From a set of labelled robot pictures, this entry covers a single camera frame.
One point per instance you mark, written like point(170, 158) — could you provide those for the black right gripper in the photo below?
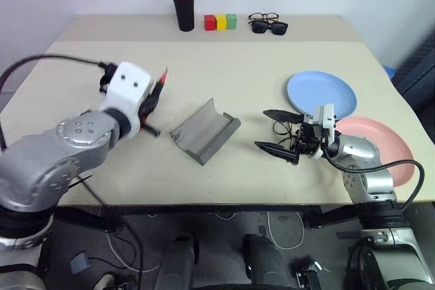
point(307, 140)

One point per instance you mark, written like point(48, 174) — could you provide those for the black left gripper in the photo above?
point(147, 105)

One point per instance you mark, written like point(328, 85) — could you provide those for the red black marker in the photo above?
point(165, 76)

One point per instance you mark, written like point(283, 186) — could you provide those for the grey glasses case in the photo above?
point(207, 130)

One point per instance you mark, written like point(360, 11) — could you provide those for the pink plate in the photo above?
point(384, 140)

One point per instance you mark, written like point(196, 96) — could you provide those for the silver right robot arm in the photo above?
point(360, 149)

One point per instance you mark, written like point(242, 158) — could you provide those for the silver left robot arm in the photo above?
point(78, 133)

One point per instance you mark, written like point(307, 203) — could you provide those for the black cup full of markers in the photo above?
point(185, 15)

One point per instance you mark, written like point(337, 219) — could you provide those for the blue plate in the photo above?
point(319, 91)

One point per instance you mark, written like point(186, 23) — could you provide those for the red block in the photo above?
point(210, 22)

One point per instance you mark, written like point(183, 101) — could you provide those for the black sunglasses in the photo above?
point(260, 27)

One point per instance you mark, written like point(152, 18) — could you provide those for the yellow block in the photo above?
point(221, 22)

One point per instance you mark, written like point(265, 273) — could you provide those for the green block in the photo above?
point(231, 21)

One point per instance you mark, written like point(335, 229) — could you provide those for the blue round object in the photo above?
point(389, 72)

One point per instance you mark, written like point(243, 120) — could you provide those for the dark rounded shape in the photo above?
point(178, 263)
point(266, 263)

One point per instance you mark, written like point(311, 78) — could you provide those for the black clamp with white tag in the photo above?
point(307, 276)

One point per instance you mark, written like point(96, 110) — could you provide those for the dark ribbed object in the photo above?
point(419, 79)

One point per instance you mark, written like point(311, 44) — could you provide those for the small grey floor box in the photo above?
point(80, 263)

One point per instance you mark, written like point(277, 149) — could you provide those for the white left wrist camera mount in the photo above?
point(127, 83)

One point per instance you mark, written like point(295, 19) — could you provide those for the black table frame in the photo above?
point(204, 209)

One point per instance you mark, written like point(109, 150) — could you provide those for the brown frame clear glasses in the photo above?
point(252, 17)

